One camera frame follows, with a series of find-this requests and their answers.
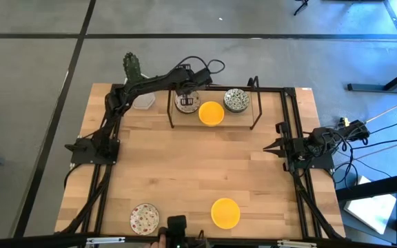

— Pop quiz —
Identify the person's hand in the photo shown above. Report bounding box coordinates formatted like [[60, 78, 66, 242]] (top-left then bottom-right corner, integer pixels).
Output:
[[143, 234, 168, 248]]

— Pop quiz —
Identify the green cactus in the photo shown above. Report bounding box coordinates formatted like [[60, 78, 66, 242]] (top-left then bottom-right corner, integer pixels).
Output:
[[122, 52, 145, 83]]

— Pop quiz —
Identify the dark desk foot bar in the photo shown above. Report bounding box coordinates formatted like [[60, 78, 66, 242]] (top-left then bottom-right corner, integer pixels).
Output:
[[347, 61, 397, 94]]

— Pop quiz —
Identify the black handheld device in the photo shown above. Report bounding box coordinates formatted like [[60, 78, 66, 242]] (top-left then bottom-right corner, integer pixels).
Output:
[[157, 215, 190, 248]]

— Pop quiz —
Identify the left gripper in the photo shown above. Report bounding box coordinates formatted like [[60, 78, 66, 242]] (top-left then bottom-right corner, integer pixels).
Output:
[[174, 67, 199, 107]]

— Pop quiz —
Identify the black tripod leg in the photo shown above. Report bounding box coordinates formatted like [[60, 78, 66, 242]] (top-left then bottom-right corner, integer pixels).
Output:
[[293, 0, 309, 17]]

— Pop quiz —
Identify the black aluminium table frame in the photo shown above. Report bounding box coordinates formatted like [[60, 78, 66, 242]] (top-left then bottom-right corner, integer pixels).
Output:
[[55, 83, 347, 241]]

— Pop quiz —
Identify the yellow plastic mini bowl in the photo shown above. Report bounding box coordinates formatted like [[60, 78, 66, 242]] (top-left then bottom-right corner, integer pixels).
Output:
[[198, 101, 225, 127], [210, 197, 241, 230]]

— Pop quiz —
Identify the teal bowl dark floral inside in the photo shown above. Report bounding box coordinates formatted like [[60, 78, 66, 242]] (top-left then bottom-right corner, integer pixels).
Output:
[[223, 87, 251, 114]]

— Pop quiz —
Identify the black rig crossbeam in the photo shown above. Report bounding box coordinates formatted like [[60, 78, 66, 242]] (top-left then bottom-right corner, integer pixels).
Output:
[[0, 232, 397, 248]]

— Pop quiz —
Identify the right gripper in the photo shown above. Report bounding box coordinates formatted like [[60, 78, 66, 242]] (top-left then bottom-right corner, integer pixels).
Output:
[[263, 121, 308, 173]]

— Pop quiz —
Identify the white flat box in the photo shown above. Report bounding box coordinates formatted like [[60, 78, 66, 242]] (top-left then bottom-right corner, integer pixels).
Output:
[[343, 174, 397, 236]]

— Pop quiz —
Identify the green bowl red floral inside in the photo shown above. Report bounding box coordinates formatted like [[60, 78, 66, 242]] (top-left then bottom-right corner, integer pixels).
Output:
[[174, 90, 201, 114], [130, 203, 161, 236]]

